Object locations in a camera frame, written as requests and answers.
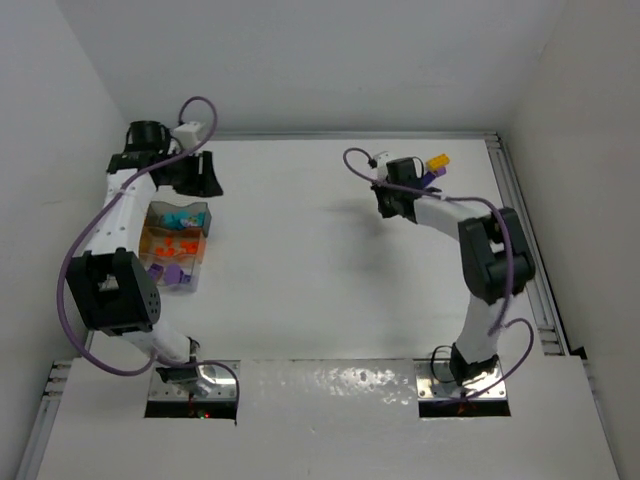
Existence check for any purple lego plate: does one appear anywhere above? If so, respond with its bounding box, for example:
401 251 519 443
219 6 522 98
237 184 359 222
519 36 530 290
421 167 447 190

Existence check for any teal 2x4 lego brick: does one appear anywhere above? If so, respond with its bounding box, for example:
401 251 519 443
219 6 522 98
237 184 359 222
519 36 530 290
161 212 184 230

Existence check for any yellow lego brick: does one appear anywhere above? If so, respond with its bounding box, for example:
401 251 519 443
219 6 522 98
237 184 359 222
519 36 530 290
425 154 450 172

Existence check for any orange round lego piece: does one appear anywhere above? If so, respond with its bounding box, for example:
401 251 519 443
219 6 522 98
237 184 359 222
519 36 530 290
155 247 175 257

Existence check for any purple arch lego brick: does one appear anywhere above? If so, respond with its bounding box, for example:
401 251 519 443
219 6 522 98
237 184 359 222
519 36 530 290
164 264 192 286

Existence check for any lilac lego brick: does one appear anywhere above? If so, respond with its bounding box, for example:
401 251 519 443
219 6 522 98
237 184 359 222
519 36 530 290
147 263 164 283

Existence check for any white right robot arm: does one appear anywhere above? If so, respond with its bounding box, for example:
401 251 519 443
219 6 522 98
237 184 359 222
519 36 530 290
368 152 536 386

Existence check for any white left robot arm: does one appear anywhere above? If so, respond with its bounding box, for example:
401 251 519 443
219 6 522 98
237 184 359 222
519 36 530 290
56 121 222 377

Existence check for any smoky grey transparent container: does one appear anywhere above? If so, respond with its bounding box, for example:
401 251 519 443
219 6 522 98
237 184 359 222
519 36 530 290
144 201 212 237

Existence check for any clear transparent container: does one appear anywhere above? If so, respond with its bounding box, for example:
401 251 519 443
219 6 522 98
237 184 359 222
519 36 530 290
146 262 201 293

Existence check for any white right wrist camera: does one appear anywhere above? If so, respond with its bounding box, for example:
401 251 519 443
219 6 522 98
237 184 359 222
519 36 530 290
368 151 393 182

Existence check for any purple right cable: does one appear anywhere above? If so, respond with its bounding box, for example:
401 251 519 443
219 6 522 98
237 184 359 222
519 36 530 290
342 147 536 402

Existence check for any purple cable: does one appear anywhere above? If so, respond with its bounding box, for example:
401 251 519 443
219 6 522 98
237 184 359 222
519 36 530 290
55 96 240 411
342 147 536 402

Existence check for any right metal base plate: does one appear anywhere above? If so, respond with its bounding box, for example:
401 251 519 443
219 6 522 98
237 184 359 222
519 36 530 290
413 358 509 401

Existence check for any metal base plate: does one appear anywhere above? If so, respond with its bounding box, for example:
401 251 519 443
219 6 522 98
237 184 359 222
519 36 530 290
413 358 509 401
148 361 240 402

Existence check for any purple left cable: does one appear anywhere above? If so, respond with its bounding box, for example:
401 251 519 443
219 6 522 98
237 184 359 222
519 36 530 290
55 96 240 411

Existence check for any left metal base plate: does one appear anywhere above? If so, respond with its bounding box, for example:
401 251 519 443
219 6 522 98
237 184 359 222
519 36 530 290
148 361 240 402

